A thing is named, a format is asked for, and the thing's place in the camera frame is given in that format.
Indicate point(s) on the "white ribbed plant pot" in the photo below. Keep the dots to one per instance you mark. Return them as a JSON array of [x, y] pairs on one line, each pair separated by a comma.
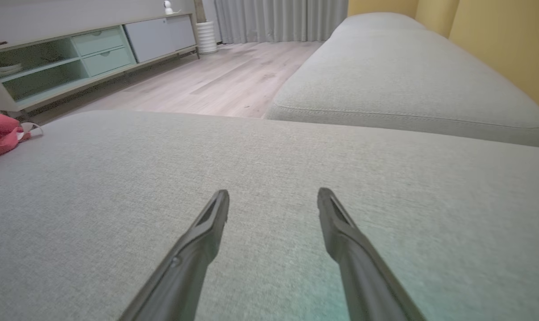
[[206, 38]]

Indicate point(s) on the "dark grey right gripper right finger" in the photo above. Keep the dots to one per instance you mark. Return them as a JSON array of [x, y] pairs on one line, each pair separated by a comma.
[[367, 276]]

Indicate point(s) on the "small white security camera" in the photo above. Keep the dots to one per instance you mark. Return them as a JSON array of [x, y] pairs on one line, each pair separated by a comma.
[[167, 6]]

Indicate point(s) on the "stack of white plates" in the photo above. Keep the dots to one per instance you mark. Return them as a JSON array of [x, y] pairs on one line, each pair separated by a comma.
[[8, 70]]

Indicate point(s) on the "grey pleated curtain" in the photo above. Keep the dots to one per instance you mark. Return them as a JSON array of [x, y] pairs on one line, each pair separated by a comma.
[[278, 20]]

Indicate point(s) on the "low TV cabinet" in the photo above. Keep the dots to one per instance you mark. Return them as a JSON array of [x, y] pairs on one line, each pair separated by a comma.
[[51, 84]]

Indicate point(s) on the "grey cabinet door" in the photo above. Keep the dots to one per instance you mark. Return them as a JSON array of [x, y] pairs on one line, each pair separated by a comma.
[[147, 41], [181, 32]]

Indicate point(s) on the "pale green cabinet drawer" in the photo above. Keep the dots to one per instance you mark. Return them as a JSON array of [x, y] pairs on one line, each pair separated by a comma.
[[109, 61], [97, 41]]

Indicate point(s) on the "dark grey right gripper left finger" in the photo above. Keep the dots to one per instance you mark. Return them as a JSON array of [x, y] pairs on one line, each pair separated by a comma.
[[184, 272]]

